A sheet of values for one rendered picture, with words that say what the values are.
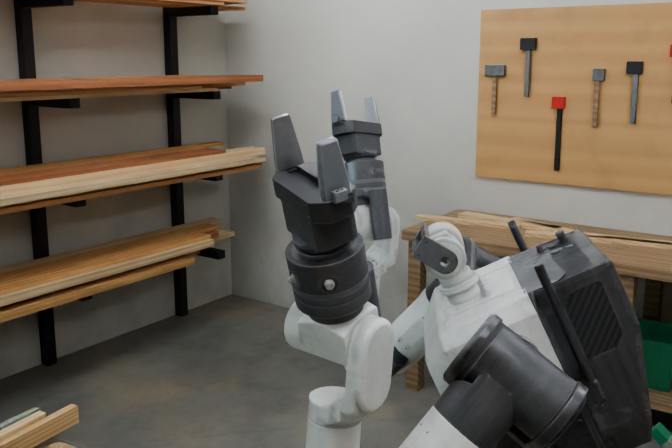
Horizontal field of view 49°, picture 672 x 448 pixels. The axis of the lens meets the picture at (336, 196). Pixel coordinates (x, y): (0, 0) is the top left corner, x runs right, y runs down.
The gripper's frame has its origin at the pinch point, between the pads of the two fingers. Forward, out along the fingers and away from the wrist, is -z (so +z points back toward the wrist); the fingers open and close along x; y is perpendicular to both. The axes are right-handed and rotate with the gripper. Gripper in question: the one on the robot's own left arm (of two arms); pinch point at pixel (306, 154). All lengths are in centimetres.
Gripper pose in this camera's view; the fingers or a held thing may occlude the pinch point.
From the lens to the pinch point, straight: 77.3
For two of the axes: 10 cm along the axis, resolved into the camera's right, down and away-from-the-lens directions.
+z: 1.6, 8.9, 4.2
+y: 8.6, -3.3, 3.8
